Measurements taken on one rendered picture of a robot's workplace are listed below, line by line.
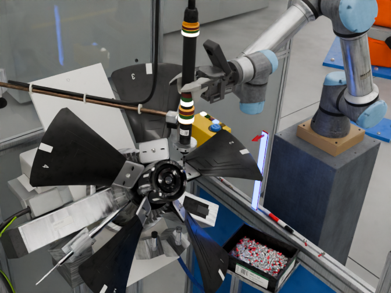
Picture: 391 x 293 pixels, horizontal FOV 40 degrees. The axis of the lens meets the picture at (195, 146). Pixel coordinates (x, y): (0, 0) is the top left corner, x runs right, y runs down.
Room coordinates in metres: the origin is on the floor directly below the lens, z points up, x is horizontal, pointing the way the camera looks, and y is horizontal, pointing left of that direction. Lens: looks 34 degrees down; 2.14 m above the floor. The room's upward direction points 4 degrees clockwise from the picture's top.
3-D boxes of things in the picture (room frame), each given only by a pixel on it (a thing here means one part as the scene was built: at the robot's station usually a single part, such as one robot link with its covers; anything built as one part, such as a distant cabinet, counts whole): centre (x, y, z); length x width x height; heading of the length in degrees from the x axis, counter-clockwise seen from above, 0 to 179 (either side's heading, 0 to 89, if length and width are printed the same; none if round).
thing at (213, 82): (1.31, -0.02, 1.48); 0.09 x 0.05 x 0.02; 142
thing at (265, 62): (1.47, -0.17, 1.45); 0.11 x 0.08 x 0.09; 132
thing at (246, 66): (1.42, -0.11, 1.46); 0.08 x 0.05 x 0.08; 42
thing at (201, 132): (1.75, -0.04, 1.02); 0.16 x 0.10 x 0.11; 42
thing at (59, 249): (1.11, 0.33, 1.03); 0.15 x 0.10 x 0.14; 42
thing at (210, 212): (1.35, 0.01, 0.98); 0.20 x 0.16 x 0.20; 42
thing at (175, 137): (1.29, 0.04, 1.32); 0.09 x 0.07 x 0.10; 77
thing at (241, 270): (1.30, -0.23, 0.85); 0.22 x 0.17 x 0.07; 58
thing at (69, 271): (1.39, 0.42, 0.73); 0.15 x 0.09 x 0.22; 42
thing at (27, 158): (1.60, 0.56, 0.92); 0.17 x 0.16 x 0.11; 42
